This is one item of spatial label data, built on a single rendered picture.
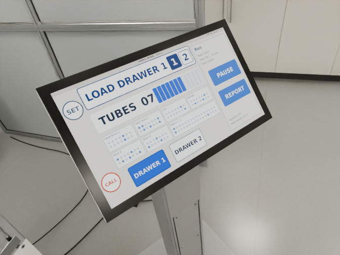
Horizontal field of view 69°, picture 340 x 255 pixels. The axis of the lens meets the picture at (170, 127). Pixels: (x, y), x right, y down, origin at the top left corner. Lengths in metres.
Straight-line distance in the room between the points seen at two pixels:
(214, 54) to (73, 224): 1.45
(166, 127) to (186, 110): 0.07
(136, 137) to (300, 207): 1.37
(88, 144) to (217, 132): 0.32
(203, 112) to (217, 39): 0.21
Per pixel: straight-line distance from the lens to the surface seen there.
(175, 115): 0.60
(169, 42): 0.65
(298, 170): 1.96
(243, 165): 1.91
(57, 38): 1.77
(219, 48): 0.72
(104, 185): 0.55
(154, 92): 0.59
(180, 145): 0.59
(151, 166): 0.57
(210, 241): 1.54
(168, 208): 0.87
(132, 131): 0.56
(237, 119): 0.69
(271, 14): 2.63
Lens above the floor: 1.42
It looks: 39 degrees down
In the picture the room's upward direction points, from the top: 9 degrees counter-clockwise
